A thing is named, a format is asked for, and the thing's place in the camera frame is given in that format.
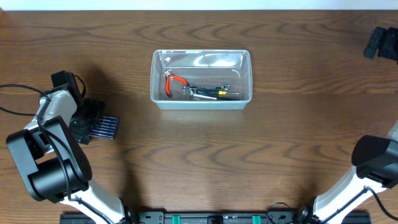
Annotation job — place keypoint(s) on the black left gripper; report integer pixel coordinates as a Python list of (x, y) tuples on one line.
[(90, 116)]

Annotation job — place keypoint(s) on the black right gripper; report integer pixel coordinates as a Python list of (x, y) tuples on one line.
[(382, 43)]

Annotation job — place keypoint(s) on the blue screwdriver bit case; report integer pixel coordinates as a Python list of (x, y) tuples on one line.
[(105, 127)]

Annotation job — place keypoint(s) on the red handled pliers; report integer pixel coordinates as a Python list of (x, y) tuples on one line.
[(170, 76)]

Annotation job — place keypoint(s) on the claw hammer black handle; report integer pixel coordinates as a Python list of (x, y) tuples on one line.
[(194, 96)]

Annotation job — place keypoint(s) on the yellow black screwdriver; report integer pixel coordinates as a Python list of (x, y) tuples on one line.
[(215, 93)]

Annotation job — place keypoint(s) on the silver offset wrench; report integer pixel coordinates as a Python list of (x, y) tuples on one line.
[(216, 88)]

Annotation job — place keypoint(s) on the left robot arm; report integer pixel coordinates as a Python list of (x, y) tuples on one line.
[(49, 158)]

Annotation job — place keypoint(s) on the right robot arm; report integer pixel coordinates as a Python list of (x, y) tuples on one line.
[(373, 170)]

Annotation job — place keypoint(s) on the clear plastic container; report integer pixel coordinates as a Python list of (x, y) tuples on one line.
[(201, 68)]

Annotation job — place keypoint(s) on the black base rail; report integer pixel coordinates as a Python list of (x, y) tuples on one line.
[(277, 215)]

